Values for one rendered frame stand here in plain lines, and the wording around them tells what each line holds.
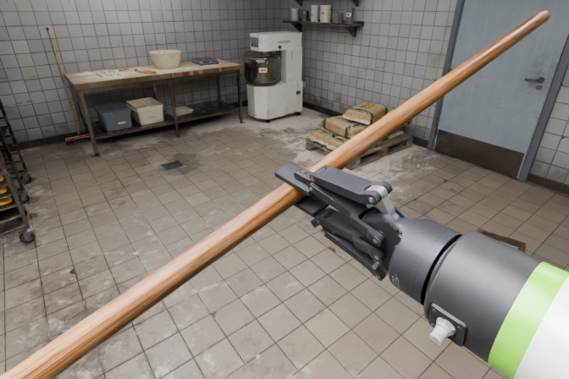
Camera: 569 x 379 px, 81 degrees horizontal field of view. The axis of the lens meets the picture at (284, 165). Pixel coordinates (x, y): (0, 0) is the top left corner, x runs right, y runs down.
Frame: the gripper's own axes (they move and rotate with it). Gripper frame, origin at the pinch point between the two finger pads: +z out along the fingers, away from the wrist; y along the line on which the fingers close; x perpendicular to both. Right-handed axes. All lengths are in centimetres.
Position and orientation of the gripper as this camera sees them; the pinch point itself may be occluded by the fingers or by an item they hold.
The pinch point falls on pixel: (301, 188)
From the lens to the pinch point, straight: 45.0
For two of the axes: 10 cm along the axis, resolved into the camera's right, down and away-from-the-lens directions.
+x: 7.5, -4.9, 4.4
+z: -6.2, -3.3, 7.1
